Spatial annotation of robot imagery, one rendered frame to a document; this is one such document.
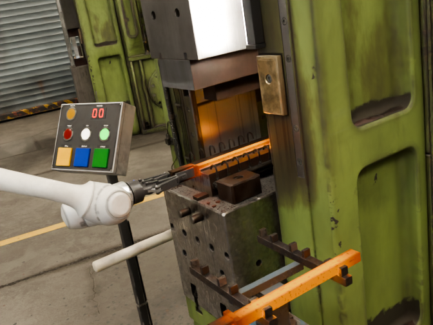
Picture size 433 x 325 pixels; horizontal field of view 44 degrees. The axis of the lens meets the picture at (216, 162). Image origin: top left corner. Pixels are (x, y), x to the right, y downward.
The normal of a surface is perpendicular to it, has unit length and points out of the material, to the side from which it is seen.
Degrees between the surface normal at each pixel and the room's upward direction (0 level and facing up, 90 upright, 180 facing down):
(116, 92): 90
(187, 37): 90
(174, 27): 90
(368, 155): 90
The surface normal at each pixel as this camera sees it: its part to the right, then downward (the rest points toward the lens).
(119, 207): 0.62, -0.05
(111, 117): -0.51, -0.18
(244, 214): 0.57, 0.18
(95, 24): 0.30, 0.23
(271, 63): -0.81, 0.29
